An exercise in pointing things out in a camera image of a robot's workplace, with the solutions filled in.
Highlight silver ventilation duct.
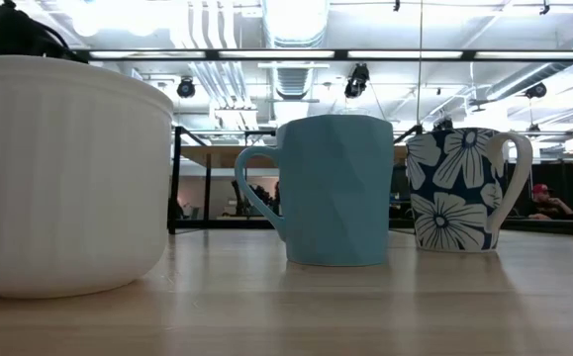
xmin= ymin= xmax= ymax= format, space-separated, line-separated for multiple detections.
xmin=260 ymin=0 xmax=332 ymax=115

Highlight person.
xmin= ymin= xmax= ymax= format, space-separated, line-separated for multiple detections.
xmin=527 ymin=183 xmax=573 ymax=222

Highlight white ribbed mug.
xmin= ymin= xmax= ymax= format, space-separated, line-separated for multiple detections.
xmin=0 ymin=54 xmax=174 ymax=300

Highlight black metal table frame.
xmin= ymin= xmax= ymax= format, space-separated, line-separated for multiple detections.
xmin=166 ymin=217 xmax=573 ymax=237

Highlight light blue faceted mug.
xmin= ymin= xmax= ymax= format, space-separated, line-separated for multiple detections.
xmin=234 ymin=114 xmax=395 ymax=267

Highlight black overhead rig beam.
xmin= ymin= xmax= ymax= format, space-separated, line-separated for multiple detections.
xmin=72 ymin=47 xmax=573 ymax=63

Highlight dark background machine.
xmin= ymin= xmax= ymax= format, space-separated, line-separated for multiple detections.
xmin=231 ymin=178 xmax=281 ymax=218

